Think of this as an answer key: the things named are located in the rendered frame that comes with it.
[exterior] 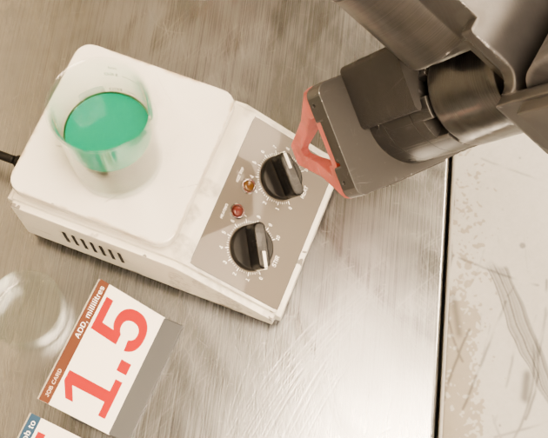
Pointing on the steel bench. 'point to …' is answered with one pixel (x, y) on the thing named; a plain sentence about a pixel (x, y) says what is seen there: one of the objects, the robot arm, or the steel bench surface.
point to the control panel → (243, 172)
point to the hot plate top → (171, 227)
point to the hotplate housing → (83, 230)
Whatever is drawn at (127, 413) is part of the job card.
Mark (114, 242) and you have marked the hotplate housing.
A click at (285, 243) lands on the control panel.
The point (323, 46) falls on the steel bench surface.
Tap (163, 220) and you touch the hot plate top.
